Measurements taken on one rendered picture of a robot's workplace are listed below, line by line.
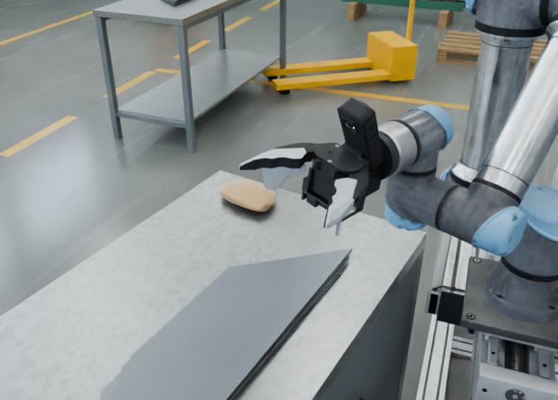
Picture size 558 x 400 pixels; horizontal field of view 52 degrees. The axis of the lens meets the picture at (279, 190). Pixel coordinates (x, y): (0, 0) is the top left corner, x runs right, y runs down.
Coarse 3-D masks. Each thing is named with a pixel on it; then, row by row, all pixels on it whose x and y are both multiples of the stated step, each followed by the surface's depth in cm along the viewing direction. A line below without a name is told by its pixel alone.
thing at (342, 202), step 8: (336, 184) 70; (344, 184) 70; (352, 184) 70; (336, 192) 69; (344, 192) 69; (352, 192) 69; (336, 200) 67; (344, 200) 67; (352, 200) 68; (328, 208) 66; (336, 208) 66; (344, 208) 67; (328, 216) 65; (336, 216) 66; (344, 216) 67; (328, 224) 65; (336, 224) 68; (336, 232) 70
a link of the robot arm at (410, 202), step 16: (400, 176) 88; (416, 176) 87; (432, 176) 88; (384, 192) 94; (400, 192) 89; (416, 192) 88; (432, 192) 86; (384, 208) 94; (400, 208) 90; (416, 208) 88; (432, 208) 86; (400, 224) 92; (416, 224) 91; (432, 224) 87
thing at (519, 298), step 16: (496, 272) 113; (512, 272) 108; (496, 288) 112; (512, 288) 109; (528, 288) 107; (544, 288) 106; (496, 304) 112; (512, 304) 109; (528, 304) 108; (544, 304) 107; (528, 320) 109; (544, 320) 108
